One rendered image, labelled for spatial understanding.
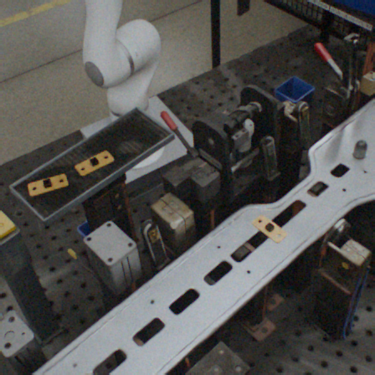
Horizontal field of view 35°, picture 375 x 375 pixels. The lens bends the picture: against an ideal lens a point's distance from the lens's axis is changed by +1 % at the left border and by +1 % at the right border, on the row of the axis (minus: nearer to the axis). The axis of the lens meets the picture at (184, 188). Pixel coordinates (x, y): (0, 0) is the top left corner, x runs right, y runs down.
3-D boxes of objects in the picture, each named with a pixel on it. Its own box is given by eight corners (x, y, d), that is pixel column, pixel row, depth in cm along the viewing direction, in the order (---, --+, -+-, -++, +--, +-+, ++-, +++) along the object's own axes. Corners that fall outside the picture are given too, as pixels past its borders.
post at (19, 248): (42, 347, 155) (-9, 252, 121) (26, 328, 159) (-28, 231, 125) (65, 329, 158) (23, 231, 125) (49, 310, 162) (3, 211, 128)
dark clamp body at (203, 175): (208, 284, 165) (203, 197, 136) (176, 256, 171) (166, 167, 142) (234, 261, 169) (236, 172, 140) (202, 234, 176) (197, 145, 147)
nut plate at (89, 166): (82, 177, 131) (80, 173, 130) (74, 166, 133) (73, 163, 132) (115, 160, 134) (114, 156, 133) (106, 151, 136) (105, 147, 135)
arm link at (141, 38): (100, 106, 173) (86, 38, 155) (141, 74, 182) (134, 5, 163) (129, 124, 168) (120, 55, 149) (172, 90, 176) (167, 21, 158)
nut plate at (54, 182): (30, 197, 128) (28, 193, 127) (28, 184, 130) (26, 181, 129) (69, 186, 129) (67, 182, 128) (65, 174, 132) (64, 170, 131)
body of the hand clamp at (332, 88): (326, 183, 186) (344, 98, 159) (310, 172, 189) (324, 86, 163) (338, 173, 188) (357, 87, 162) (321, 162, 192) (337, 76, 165)
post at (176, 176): (184, 278, 166) (175, 185, 136) (172, 267, 169) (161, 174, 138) (197, 267, 168) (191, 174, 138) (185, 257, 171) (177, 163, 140)
